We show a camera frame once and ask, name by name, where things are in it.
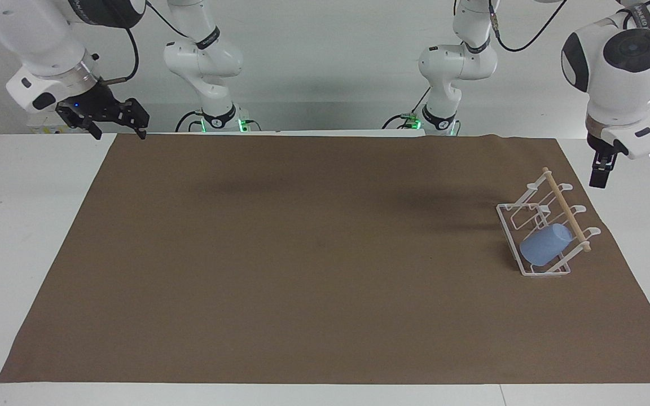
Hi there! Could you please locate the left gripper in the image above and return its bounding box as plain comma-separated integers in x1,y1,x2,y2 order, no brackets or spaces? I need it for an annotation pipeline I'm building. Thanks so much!
588,134,620,167

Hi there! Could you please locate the black cable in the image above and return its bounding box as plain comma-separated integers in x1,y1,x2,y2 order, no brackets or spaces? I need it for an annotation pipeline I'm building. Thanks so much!
411,85,433,117
487,0,569,53
175,109,206,134
144,0,194,40
382,114,417,130
98,26,140,86

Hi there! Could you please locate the blue plastic cup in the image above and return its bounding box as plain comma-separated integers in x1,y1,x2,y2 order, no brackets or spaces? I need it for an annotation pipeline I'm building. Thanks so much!
520,223,574,267

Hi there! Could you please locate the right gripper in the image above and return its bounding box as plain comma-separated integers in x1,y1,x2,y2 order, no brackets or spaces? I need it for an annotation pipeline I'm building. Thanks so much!
56,82,151,140

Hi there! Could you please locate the white wire cup holder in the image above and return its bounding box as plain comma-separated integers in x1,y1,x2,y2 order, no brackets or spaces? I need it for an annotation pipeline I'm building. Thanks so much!
495,167,602,277

